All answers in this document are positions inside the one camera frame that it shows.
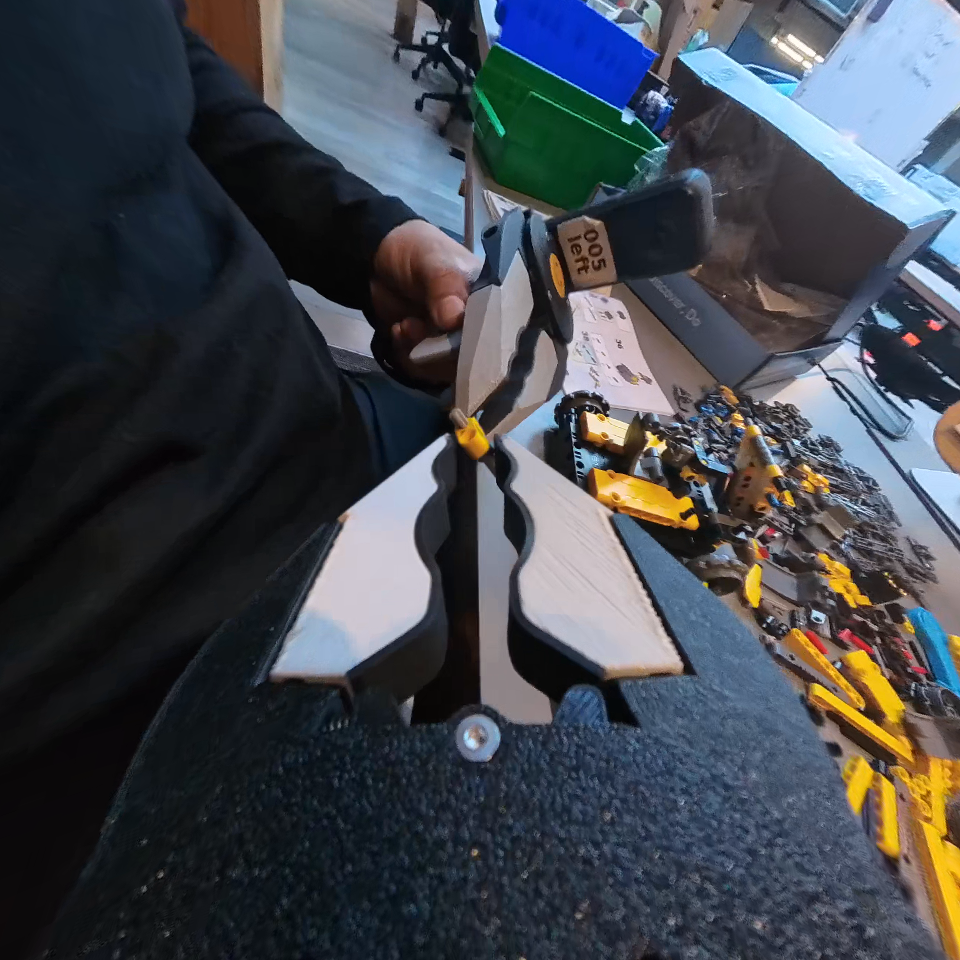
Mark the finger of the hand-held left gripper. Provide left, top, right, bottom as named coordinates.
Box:
left=453, top=251, right=540, bottom=419
left=486, top=337, right=570, bottom=438

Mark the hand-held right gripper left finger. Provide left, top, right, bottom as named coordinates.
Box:
left=270, top=435, right=460, bottom=702

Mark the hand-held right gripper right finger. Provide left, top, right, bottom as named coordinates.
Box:
left=495, top=435, right=687, bottom=682

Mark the person's left forearm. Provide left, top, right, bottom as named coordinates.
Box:
left=180, top=30, right=421, bottom=309

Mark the grey desk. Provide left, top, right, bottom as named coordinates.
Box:
left=461, top=135, right=960, bottom=954

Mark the person's left hand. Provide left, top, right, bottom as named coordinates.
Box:
left=371, top=219, right=483, bottom=385

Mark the instruction booklet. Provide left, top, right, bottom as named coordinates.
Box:
left=480, top=187, right=676, bottom=418

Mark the yellow toy vehicle model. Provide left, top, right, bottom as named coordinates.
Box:
left=543, top=390, right=789, bottom=594

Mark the green plastic bin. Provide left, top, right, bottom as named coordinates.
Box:
left=471, top=43, right=666, bottom=211

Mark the dark blue cardboard box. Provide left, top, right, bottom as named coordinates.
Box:
left=626, top=47, right=955, bottom=389

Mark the blue plastic bin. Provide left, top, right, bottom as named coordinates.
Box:
left=495, top=0, right=661, bottom=111

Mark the black wheeled chair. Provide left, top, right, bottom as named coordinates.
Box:
left=393, top=0, right=483, bottom=138

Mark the pile of loose toy pieces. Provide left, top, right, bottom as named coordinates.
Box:
left=675, top=384, right=960, bottom=954

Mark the black device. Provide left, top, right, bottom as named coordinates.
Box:
left=858, top=285, right=960, bottom=414

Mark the blue toy panel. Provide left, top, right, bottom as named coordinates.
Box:
left=903, top=606, right=960, bottom=696

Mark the white device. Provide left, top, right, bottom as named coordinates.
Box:
left=909, top=467, right=960, bottom=531

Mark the black cable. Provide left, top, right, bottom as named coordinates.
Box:
left=821, top=363, right=916, bottom=441

